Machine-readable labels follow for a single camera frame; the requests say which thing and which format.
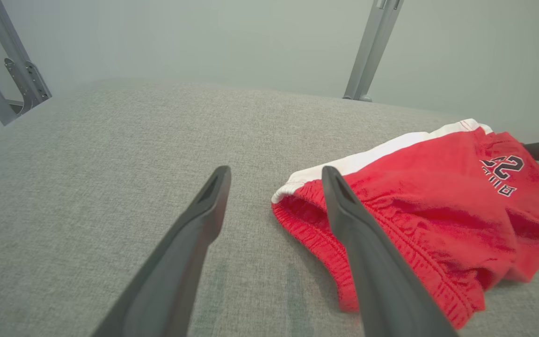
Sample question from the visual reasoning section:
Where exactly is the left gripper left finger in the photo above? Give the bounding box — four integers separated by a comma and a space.
91, 165, 232, 337

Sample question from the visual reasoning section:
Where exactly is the dark grey hinge bracket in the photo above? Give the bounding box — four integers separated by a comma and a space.
4, 58, 52, 115

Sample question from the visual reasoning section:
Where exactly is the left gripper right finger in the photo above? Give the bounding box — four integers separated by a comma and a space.
321, 166, 459, 337

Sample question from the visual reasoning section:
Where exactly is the red shorts white trim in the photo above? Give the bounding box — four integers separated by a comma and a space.
271, 118, 539, 330

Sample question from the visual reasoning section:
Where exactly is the plain grey metal post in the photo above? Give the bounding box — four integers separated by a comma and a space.
343, 0, 404, 103

